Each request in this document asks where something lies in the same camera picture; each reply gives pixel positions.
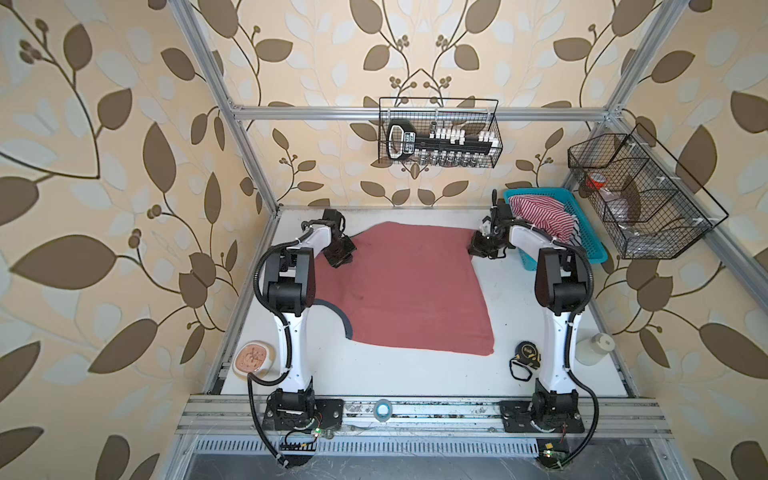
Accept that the teal plastic basket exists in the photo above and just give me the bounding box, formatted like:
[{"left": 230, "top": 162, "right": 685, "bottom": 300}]
[{"left": 504, "top": 188, "right": 608, "bottom": 264}]

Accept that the round tan pad dish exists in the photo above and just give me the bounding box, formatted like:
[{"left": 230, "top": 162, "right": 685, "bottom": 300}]
[{"left": 232, "top": 341, "right": 276, "bottom": 378}]

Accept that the wire basket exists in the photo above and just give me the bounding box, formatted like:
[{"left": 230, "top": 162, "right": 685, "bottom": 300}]
[
  {"left": 568, "top": 123, "right": 729, "bottom": 260},
  {"left": 378, "top": 96, "right": 503, "bottom": 169}
]

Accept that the back wire basket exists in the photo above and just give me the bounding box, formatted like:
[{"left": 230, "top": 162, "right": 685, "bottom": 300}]
[{"left": 378, "top": 96, "right": 503, "bottom": 169}]

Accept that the red tank top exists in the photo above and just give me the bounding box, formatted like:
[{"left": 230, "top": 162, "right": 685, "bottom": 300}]
[{"left": 315, "top": 222, "right": 495, "bottom": 356}]

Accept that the round blue button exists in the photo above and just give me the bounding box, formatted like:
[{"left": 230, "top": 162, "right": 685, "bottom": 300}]
[{"left": 373, "top": 399, "right": 393, "bottom": 423}]

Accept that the red capped plastic bottle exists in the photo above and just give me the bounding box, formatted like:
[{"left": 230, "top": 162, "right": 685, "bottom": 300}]
[{"left": 586, "top": 172, "right": 639, "bottom": 224}]

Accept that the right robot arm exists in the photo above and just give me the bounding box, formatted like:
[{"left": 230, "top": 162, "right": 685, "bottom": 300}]
[{"left": 468, "top": 192, "right": 600, "bottom": 470}]

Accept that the red white striped garment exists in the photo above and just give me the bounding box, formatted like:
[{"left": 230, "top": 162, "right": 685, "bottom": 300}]
[{"left": 508, "top": 195, "right": 582, "bottom": 245}]

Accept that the right wire basket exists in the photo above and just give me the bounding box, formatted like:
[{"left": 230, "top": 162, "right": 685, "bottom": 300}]
[{"left": 568, "top": 123, "right": 729, "bottom": 260}]

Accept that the black socket set tool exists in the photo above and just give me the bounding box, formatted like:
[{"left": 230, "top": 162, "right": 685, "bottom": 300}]
[{"left": 379, "top": 119, "right": 503, "bottom": 168}]

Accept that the white plastic bottle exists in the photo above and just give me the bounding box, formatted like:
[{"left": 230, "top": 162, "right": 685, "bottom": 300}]
[{"left": 575, "top": 333, "right": 616, "bottom": 366}]

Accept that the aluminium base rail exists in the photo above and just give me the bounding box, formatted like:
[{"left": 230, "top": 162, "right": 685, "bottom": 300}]
[{"left": 176, "top": 395, "right": 673, "bottom": 440}]

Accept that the black tape measure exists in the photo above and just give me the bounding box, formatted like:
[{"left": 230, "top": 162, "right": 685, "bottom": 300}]
[{"left": 508, "top": 341, "right": 541, "bottom": 382}]

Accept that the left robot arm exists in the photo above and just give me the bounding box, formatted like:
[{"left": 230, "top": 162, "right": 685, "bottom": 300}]
[{"left": 246, "top": 208, "right": 356, "bottom": 469}]

